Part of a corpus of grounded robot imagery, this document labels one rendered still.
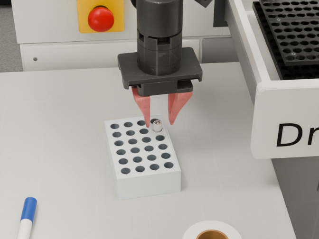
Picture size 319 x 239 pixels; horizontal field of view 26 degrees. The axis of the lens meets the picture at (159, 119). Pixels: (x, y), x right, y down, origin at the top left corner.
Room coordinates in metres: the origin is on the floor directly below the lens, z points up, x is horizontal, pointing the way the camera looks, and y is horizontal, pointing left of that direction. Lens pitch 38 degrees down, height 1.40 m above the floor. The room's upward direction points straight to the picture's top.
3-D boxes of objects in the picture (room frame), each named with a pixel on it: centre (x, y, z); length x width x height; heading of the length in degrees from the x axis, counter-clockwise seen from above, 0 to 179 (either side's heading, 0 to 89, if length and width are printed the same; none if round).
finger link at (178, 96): (0.75, 0.00, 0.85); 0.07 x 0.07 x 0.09; 11
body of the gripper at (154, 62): (0.75, 0.00, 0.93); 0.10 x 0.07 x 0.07; 101
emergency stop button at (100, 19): (0.93, 0.09, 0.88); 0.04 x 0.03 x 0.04; 95
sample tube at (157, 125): (0.75, 0.00, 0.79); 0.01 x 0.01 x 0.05
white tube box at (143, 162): (0.72, 0.03, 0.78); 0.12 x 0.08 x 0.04; 11
